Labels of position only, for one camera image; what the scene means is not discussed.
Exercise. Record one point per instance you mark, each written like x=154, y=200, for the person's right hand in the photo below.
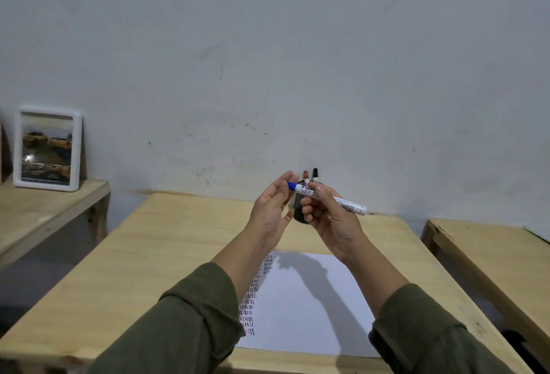
x=335, y=225

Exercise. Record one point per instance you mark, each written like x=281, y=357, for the person's left hand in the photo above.
x=266, y=214

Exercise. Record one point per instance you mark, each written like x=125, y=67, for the person's right thumb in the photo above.
x=327, y=192

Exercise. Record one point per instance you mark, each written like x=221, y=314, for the person's left fingers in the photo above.
x=283, y=186

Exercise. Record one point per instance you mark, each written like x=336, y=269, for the white marker with blue tip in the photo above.
x=349, y=205

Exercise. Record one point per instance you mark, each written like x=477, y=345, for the person's left forearm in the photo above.
x=206, y=309

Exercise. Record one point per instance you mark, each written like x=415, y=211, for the person's right forearm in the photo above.
x=408, y=322

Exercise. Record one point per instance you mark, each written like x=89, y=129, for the black marker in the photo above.
x=315, y=174

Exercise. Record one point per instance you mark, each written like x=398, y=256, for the red marker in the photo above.
x=306, y=176

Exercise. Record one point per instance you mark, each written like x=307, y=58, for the black pen holder cup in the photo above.
x=298, y=210

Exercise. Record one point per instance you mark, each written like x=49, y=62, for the white paper sheet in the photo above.
x=300, y=309

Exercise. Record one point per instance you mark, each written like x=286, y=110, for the large wooden table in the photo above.
x=129, y=266

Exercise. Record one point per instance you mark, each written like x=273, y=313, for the small wooden side table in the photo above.
x=494, y=257

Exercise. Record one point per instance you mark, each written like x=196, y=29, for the white framed picture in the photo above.
x=47, y=150

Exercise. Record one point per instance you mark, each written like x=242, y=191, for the low wooden side bench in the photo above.
x=38, y=214

